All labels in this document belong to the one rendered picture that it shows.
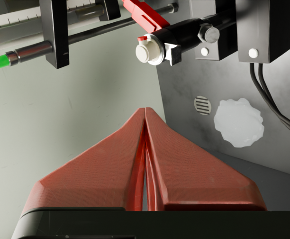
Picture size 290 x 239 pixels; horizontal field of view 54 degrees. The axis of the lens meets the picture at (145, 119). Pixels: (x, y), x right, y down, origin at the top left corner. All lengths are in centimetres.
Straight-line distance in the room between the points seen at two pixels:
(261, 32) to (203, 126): 35
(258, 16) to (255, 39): 2
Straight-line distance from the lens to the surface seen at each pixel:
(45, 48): 41
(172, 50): 23
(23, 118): 51
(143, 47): 25
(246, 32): 35
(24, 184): 54
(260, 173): 60
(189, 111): 65
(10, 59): 40
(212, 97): 60
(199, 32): 29
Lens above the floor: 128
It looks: 35 degrees down
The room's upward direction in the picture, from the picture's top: 121 degrees counter-clockwise
